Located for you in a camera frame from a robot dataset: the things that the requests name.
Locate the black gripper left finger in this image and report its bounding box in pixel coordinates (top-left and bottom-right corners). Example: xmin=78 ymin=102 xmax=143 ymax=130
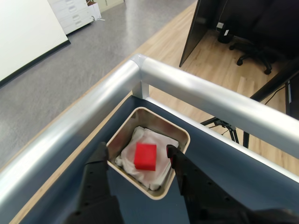
xmin=63 ymin=141 xmax=125 ymax=224

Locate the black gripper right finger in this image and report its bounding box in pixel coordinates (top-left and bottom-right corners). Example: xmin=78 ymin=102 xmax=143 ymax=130
xmin=166 ymin=144 xmax=253 ymax=224

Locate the red cube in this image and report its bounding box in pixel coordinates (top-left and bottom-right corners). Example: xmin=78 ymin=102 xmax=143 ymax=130
xmin=134 ymin=142 xmax=157 ymax=170

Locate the beige metal box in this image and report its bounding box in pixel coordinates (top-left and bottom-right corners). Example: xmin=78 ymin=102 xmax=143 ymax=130
xmin=106 ymin=106 xmax=191 ymax=201

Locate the dark blue-grey table mat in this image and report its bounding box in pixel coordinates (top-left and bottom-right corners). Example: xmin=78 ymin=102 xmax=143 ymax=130
xmin=21 ymin=95 xmax=299 ymax=224

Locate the white crumpled cloth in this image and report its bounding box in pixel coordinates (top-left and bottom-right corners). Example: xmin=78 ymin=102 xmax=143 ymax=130
xmin=114 ymin=126 xmax=179 ymax=191

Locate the black tripod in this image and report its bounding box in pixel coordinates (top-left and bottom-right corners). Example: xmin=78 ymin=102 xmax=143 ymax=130
xmin=200 ymin=116 xmax=250 ymax=149

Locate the black desk top edge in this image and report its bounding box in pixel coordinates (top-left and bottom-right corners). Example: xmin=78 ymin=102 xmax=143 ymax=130
xmin=249 ymin=60 xmax=299 ymax=103

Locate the small black cylinder bin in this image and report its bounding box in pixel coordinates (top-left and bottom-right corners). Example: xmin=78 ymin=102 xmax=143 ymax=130
xmin=218 ymin=28 xmax=235 ymax=44

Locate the black desk side panel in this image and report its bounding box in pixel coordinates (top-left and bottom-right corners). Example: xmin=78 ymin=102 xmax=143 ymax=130
xmin=179 ymin=0 xmax=225 ymax=68

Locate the white board panel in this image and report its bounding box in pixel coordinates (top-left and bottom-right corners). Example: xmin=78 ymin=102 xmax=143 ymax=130
xmin=0 ymin=0 xmax=71 ymax=87

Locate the white drawer cabinet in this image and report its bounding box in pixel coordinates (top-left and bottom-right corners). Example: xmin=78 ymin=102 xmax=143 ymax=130
xmin=48 ymin=0 xmax=92 ymax=35

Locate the black office chair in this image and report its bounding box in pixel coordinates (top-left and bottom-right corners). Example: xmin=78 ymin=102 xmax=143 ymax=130
xmin=221 ymin=0 xmax=299 ymax=75

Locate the aluminium tube table frame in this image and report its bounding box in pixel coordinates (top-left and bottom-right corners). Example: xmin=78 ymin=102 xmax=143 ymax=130
xmin=0 ymin=53 xmax=299 ymax=220

